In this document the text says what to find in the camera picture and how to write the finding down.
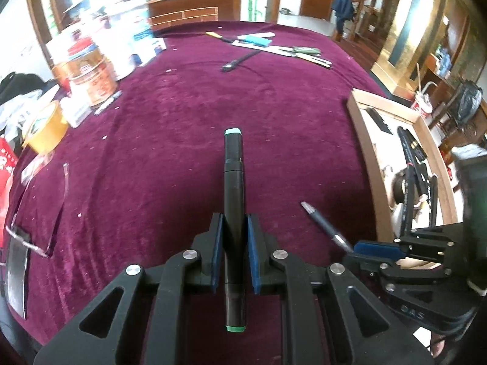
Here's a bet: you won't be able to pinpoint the black electrical tape roll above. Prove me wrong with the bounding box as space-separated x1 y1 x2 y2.
390 169 406 211

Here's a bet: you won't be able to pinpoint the black pen on table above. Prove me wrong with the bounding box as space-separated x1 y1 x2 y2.
220 50 260 73

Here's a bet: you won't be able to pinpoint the orange tea tin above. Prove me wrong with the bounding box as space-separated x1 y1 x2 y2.
67 36 117 107

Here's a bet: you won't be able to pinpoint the red plastic bag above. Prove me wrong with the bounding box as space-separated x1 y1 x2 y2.
0 136 18 247

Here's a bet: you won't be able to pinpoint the green-capped black marker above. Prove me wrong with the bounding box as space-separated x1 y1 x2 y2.
224 128 246 333

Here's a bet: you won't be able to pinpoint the green pen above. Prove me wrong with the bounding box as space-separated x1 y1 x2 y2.
290 47 321 56

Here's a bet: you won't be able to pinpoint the yellow pen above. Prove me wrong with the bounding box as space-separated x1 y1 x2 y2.
205 31 235 44

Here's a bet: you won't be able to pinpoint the cardboard tray box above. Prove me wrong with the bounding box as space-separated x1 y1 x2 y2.
347 89 458 242

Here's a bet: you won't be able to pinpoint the white blue pen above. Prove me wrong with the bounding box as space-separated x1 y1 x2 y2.
237 32 275 47

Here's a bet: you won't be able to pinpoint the yellow packing tape roll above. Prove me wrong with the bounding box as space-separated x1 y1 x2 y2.
22 101 69 155

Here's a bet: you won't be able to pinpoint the wooden sideboard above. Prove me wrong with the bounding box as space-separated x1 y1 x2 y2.
148 0 239 31

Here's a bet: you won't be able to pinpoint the pink-capped black marker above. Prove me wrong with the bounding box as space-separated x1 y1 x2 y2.
397 126 429 236

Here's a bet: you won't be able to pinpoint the maroon velvet tablecloth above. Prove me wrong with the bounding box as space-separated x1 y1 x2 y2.
18 22 380 347

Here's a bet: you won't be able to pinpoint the blue white box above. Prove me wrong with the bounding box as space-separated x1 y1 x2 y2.
130 29 167 67

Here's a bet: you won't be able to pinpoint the black ballpoint pen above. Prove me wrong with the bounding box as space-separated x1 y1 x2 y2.
300 201 353 253

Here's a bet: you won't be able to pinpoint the black smartphone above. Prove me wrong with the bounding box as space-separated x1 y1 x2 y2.
6 230 30 320

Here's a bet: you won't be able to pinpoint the eyeglasses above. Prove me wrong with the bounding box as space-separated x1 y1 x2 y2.
5 162 71 258

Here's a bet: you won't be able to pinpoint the small white label box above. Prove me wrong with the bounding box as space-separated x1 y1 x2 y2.
59 97 92 129

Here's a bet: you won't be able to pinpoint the teal-capped black marker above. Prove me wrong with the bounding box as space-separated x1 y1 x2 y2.
428 175 438 228

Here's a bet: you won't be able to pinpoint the grey-capped black marker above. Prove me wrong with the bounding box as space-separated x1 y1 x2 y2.
366 107 392 134

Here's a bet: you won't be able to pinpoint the person in background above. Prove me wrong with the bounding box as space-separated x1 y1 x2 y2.
332 0 355 42

